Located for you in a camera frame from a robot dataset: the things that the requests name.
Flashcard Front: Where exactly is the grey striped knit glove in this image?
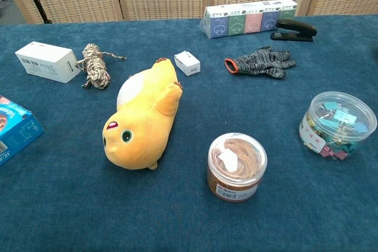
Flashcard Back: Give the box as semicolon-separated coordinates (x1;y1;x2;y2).
224;46;296;80

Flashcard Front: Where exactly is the braided rope bundle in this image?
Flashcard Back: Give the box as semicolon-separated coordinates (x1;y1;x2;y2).
74;43;128;90

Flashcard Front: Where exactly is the large white cardboard box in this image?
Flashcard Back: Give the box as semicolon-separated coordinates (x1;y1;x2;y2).
15;41;82;84

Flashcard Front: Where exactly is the clear tub of binder clips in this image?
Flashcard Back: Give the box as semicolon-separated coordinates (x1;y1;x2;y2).
299;91;378;161

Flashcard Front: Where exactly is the small white cardboard box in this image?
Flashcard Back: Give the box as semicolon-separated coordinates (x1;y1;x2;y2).
174;50;201;77

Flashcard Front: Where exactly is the blue snack box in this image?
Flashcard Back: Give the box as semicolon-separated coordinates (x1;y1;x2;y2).
0;95;45;167

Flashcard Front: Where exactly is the black stapler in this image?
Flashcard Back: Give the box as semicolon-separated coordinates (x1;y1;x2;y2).
270;18;318;42

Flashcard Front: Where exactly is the yellow plush toy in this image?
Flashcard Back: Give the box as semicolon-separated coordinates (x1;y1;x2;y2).
102;57;184;171

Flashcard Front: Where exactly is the pastel tissue multipack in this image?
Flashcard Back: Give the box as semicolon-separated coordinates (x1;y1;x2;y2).
198;0;299;40

